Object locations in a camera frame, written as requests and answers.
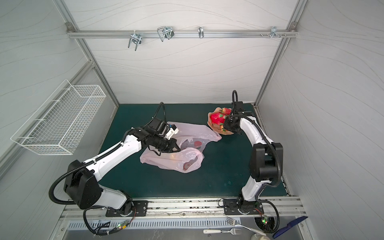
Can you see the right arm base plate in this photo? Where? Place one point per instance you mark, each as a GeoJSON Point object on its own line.
{"type": "Point", "coordinates": [240, 207]}

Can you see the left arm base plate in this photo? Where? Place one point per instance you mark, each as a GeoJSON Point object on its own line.
{"type": "Point", "coordinates": [134, 208]}

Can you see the brown fruit plate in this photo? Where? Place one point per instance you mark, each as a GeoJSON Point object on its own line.
{"type": "Point", "coordinates": [216, 128]}

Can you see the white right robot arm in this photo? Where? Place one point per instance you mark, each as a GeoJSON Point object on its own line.
{"type": "Point", "coordinates": [265, 167]}

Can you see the red apple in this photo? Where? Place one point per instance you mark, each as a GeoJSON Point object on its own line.
{"type": "Point", "coordinates": [226, 111]}

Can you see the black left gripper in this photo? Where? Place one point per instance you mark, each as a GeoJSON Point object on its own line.
{"type": "Point", "coordinates": [172, 142]}

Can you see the pink dragon fruit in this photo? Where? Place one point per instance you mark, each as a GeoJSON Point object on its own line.
{"type": "Point", "coordinates": [218, 118]}

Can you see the metal hook clamp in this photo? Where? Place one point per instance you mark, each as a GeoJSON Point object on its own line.
{"type": "Point", "coordinates": [135, 40]}

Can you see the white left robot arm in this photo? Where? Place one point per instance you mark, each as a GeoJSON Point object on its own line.
{"type": "Point", "coordinates": [80, 184]}

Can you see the blue plastic knife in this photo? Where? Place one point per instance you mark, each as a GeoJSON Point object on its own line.
{"type": "Point", "coordinates": [289, 226]}

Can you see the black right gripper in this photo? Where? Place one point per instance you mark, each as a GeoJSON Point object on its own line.
{"type": "Point", "coordinates": [227, 124]}

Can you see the small metal bracket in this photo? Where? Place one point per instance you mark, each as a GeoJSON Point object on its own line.
{"type": "Point", "coordinates": [201, 32]}

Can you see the aluminium crossbar rail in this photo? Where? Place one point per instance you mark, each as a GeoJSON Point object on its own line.
{"type": "Point", "coordinates": [179, 34]}

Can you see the red fruit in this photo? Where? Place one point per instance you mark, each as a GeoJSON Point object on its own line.
{"type": "Point", "coordinates": [197, 144]}

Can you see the silver fork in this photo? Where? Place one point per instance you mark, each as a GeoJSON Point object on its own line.
{"type": "Point", "coordinates": [235, 223]}

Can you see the metal bolt bracket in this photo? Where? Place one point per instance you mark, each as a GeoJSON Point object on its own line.
{"type": "Point", "coordinates": [273, 34]}

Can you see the white handled fork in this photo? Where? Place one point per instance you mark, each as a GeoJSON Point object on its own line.
{"type": "Point", "coordinates": [216, 231]}

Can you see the metal u-bolt clamp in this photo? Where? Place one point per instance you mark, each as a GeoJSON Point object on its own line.
{"type": "Point", "coordinates": [165, 32]}

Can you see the white cup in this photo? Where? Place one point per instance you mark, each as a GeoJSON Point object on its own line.
{"type": "Point", "coordinates": [259, 237]}

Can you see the green table mat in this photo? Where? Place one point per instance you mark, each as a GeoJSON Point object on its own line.
{"type": "Point", "coordinates": [223, 173]}

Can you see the white wire basket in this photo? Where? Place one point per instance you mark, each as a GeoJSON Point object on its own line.
{"type": "Point", "coordinates": [58, 125]}

